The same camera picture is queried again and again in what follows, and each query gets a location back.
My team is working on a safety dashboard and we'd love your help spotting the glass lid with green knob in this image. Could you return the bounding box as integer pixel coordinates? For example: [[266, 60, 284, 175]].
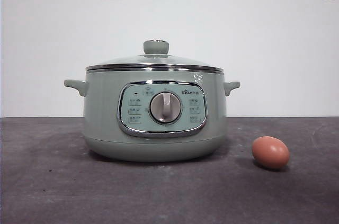
[[85, 39, 225, 73]]

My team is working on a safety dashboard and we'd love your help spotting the brown egg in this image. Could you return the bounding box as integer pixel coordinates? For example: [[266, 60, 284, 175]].
[[251, 136, 290, 170]]

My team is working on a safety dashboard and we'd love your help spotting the pale green electric cooking pot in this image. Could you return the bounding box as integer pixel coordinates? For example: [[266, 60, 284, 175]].
[[63, 68, 241, 163]]

